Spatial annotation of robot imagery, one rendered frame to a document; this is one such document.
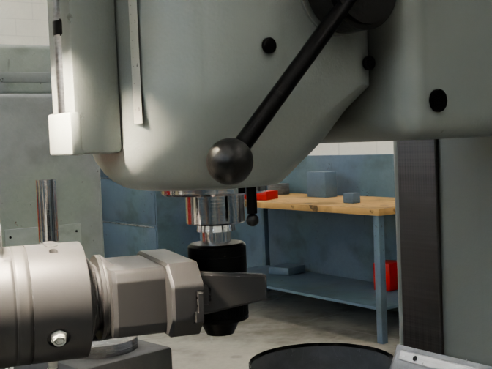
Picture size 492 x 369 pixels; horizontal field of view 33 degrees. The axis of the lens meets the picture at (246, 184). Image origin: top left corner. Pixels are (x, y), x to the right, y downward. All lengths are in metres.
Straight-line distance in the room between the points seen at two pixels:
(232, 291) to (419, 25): 0.25
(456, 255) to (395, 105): 0.36
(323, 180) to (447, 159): 5.48
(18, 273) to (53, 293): 0.03
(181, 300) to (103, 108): 0.15
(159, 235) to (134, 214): 0.47
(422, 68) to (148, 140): 0.22
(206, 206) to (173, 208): 7.35
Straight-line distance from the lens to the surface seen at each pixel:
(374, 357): 2.89
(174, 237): 8.03
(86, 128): 0.59
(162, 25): 0.57
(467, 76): 0.69
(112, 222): 8.70
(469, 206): 0.96
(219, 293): 0.64
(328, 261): 6.98
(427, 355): 1.02
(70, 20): 0.60
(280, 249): 7.47
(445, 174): 0.98
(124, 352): 0.95
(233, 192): 0.63
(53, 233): 1.03
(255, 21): 0.58
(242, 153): 0.51
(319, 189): 6.49
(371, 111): 0.67
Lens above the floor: 1.34
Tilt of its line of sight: 3 degrees down
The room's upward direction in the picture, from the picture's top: 2 degrees counter-clockwise
